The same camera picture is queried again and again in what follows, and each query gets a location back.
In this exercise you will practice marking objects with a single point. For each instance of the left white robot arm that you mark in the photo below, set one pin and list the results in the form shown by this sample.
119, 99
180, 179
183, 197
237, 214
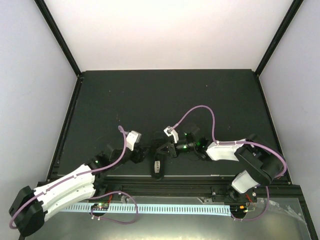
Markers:
33, 207

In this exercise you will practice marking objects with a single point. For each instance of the left black frame post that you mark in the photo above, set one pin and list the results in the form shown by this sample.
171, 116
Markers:
50, 21

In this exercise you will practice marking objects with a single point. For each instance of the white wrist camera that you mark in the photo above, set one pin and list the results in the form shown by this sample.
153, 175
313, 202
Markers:
170, 132
132, 138

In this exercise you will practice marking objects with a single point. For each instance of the black sneaker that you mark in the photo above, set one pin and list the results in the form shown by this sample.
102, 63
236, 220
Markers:
157, 164

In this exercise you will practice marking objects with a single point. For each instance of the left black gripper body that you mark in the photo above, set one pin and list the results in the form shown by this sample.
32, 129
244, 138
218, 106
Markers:
137, 157

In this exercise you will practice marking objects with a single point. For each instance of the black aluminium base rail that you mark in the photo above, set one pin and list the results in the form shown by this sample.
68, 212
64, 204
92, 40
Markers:
194, 186

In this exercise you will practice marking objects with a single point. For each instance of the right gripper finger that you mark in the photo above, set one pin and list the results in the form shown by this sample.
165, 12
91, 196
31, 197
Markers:
164, 148
165, 152

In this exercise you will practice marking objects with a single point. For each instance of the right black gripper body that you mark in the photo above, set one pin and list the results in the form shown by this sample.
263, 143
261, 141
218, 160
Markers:
175, 152

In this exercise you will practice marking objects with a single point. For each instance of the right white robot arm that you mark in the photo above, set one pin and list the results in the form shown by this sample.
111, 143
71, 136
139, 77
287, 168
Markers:
261, 163

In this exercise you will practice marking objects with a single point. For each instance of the right small circuit board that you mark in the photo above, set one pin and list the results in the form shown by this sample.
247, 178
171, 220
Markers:
239, 208

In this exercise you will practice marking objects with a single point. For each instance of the right black frame post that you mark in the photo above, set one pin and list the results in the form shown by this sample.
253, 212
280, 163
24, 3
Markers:
280, 32

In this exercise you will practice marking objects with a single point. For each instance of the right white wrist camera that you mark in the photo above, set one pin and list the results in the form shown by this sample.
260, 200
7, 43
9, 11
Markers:
170, 132

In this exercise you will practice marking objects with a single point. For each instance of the left small circuit board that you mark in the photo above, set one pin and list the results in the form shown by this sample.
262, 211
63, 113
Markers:
100, 206

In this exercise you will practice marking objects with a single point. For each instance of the black frame post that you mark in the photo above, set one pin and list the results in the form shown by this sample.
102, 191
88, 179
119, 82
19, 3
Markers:
50, 21
280, 32

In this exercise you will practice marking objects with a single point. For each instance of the small circuit board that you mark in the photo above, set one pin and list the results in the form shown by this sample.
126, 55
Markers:
239, 208
100, 206

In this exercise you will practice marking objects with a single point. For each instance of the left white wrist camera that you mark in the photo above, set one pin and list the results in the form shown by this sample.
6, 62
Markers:
132, 138

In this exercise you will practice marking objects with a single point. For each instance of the white slotted cable duct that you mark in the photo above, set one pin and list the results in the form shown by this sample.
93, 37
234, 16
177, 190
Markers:
143, 208

